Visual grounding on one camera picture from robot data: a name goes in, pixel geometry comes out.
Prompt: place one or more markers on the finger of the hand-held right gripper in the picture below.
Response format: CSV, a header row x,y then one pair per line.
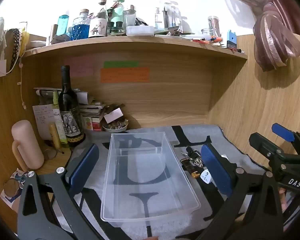
x,y
263,143
282,132

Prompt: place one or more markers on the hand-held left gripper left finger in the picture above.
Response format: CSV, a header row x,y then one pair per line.
x,y
86,165

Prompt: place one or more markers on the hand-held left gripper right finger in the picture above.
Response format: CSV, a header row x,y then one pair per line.
x,y
215,167

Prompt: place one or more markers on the white charger plug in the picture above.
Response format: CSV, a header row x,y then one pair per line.
x,y
205,176

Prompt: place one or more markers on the dark perfume bottle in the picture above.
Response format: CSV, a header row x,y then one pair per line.
x,y
190,168

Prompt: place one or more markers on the clear plastic box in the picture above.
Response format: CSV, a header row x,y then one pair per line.
x,y
145,180

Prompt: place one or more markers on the person's right hand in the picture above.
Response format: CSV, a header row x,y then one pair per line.
x,y
283,200

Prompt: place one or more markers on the grey mat with black letters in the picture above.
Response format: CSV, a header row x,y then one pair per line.
x,y
197,132

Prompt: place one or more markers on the red box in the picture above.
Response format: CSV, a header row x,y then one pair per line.
x,y
97,126

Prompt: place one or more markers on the fruit print box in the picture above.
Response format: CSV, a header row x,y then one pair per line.
x,y
88,123

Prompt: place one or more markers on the yellow tube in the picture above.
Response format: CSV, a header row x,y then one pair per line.
x,y
54,137

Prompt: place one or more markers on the white bowl of stones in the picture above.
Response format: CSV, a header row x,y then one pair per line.
x,y
115,129

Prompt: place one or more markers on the green spray bottle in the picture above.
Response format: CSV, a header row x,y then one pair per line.
x,y
58,125

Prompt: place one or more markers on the stack of books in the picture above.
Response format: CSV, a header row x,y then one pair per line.
x,y
92,111

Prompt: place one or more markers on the white card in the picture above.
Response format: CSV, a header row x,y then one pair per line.
x,y
113,115

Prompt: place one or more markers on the white handwritten note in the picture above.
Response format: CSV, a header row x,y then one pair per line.
x,y
41,120

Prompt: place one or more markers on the folded white paper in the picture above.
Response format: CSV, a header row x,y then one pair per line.
x,y
82,97

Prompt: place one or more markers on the dark wine bottle elephant label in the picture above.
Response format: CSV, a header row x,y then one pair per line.
x,y
67,100

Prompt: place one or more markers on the cartoon sticker card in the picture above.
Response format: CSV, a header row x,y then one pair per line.
x,y
17,177

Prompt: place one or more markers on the rolled newspaper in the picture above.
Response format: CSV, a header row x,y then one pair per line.
x,y
46,92

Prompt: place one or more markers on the pink curtain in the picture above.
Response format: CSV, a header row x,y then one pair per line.
x,y
272,42

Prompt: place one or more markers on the orange sticky note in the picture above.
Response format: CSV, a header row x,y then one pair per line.
x,y
125,75

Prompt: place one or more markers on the pink sticky note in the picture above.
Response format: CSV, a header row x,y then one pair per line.
x,y
78,66

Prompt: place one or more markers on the blue box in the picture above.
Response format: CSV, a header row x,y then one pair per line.
x,y
231,40

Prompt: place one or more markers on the green sticky note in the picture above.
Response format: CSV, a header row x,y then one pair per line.
x,y
121,64

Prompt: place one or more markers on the orange marker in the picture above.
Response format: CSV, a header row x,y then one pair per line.
x,y
216,39

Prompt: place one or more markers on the tall glass jar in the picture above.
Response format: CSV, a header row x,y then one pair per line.
x,y
213,25

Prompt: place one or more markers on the glass bottle with blue beads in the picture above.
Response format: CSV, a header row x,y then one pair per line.
x,y
80,30

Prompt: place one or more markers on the white label glass bottle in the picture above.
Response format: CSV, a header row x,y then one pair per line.
x,y
98,28

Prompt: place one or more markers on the blue liquid bottle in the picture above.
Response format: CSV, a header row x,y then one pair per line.
x,y
63,25

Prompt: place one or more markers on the clear plastic case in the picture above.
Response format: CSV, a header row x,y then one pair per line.
x,y
140,30

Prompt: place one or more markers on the clear glass bottle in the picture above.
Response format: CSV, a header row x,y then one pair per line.
x,y
130,17

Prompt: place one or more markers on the green pump bottle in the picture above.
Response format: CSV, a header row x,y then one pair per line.
x,y
118,13

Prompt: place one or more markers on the clear plastic container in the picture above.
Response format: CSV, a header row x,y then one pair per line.
x,y
168,15

